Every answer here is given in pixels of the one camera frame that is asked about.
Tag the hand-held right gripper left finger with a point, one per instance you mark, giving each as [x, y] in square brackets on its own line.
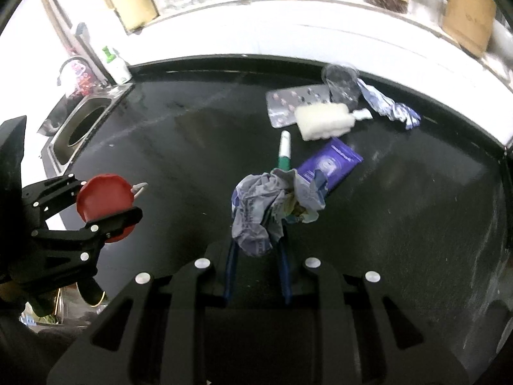
[230, 264]

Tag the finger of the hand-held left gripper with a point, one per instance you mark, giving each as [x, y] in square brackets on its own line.
[112, 220]
[52, 192]

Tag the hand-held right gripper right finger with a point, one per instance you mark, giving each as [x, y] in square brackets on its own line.
[283, 272]

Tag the red toy bucket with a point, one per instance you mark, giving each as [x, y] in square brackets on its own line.
[104, 196]

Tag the grey blue paper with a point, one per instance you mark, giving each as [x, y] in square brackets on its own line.
[256, 208]

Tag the metal faucet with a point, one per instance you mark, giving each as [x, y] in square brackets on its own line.
[72, 61]

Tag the stainless steel sink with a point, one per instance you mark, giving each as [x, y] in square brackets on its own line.
[116, 92]

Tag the blue squeeze tube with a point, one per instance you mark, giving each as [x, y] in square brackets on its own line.
[330, 162]

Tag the green white marker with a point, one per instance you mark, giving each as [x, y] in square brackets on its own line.
[285, 148]

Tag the green capped dish soap bottle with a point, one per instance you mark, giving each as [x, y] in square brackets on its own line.
[114, 66]

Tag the kitchen sponge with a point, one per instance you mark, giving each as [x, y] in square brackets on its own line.
[322, 120]

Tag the silver blister pack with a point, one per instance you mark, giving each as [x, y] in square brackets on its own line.
[286, 104]

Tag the blue white crumpled wrapper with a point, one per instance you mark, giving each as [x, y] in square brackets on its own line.
[386, 104]

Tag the clear plastic cup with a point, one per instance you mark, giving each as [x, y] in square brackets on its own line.
[342, 84]

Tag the cardboard box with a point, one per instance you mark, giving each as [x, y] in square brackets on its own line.
[469, 16]

